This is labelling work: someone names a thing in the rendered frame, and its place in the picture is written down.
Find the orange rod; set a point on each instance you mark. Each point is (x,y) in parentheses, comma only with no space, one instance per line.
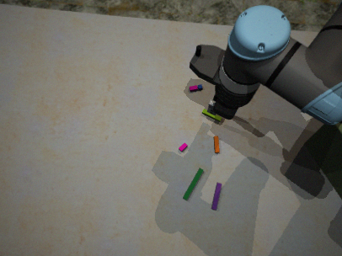
(216,144)

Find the purple rod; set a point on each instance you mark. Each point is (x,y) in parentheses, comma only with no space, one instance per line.
(216,196)

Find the lime green rectangular bar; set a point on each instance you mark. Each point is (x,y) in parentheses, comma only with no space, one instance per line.
(218,118)

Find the magenta rectangular block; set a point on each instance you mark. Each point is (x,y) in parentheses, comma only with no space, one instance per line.
(193,88)
(182,147)

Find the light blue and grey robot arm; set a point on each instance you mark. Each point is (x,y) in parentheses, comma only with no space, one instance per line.
(260,48)

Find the green rod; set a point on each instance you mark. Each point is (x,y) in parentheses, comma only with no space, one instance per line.
(192,185)

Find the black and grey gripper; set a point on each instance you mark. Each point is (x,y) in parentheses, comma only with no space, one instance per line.
(207,65)

